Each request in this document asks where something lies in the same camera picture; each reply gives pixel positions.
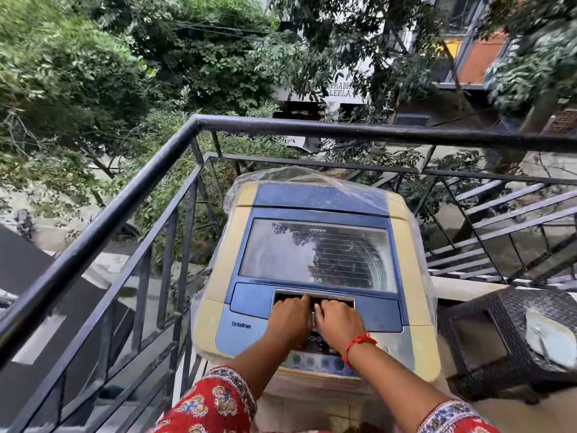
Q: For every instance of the clear plastic cover sheet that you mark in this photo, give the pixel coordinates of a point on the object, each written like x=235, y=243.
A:
x=270, y=175

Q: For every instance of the tree with thick trunk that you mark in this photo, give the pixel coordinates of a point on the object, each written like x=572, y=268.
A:
x=536, y=72

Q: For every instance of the white plastic bag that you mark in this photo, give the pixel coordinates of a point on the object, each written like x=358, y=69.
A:
x=550, y=338

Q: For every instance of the black metal balcony railing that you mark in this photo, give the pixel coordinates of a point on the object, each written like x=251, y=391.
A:
x=135, y=189

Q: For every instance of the person's left fingers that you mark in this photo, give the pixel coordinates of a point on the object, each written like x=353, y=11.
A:
x=293, y=303

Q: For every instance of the orange and grey building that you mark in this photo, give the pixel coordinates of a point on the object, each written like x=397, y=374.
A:
x=480, y=58

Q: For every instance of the person's right hand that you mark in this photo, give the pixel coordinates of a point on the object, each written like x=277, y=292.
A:
x=340, y=324

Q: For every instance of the blue washing machine lid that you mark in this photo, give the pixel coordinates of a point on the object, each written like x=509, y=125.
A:
x=252, y=302

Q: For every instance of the person's right fingers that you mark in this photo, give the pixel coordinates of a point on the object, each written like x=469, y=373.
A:
x=336, y=307

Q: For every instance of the green leafy tree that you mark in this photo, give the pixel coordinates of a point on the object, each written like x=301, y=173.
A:
x=90, y=76

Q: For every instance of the person's right forearm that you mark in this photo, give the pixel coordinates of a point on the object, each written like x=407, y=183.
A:
x=396, y=383

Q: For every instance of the white building with sign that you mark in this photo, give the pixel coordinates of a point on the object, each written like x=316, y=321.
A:
x=347, y=96

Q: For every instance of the yellowed top-load washing machine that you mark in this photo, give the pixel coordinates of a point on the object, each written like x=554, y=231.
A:
x=419, y=347

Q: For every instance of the person's left forearm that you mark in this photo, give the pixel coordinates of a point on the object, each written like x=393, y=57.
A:
x=259, y=360

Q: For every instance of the person's left hand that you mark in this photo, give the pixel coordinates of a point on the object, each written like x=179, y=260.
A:
x=288, y=322

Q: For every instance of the black wicker stool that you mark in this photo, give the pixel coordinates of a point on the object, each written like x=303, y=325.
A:
x=496, y=320

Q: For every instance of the red floral patterned garment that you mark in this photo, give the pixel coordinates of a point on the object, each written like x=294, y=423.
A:
x=212, y=401

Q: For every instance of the parked motorcycle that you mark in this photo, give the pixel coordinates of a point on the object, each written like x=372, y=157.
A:
x=25, y=223

